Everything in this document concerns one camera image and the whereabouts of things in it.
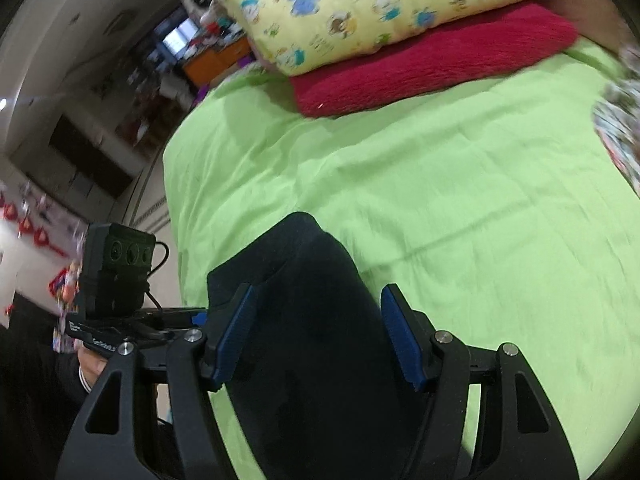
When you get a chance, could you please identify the black fleece pants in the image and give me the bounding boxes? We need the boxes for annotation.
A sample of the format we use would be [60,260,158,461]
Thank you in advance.
[207,212,420,479]

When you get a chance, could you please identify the person's left hand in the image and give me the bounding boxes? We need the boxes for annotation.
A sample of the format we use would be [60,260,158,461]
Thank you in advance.
[77,346,107,392]

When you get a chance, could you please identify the green bed sheet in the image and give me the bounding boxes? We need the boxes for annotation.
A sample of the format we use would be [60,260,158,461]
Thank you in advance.
[164,40,639,478]

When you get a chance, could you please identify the floral ruffled pillow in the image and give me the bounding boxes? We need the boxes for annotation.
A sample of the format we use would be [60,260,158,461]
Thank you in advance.
[592,44,640,195]

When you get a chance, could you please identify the red folded blanket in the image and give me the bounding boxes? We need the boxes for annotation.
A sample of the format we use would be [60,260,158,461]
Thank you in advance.
[290,2,578,118]

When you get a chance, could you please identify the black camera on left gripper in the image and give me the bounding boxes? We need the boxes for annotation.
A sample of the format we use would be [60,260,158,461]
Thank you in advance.
[76,223,157,323]

